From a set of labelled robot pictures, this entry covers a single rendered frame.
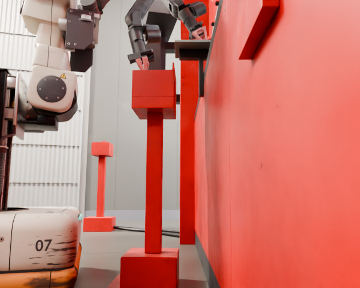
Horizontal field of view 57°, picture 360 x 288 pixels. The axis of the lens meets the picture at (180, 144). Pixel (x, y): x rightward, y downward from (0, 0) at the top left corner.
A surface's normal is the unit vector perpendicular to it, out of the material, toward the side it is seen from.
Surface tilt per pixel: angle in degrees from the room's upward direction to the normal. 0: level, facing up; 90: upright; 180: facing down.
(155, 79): 90
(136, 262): 90
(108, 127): 90
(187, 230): 90
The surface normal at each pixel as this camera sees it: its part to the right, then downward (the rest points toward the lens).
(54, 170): 0.26, -0.14
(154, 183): -0.04, -0.14
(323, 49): -1.00, 0.00
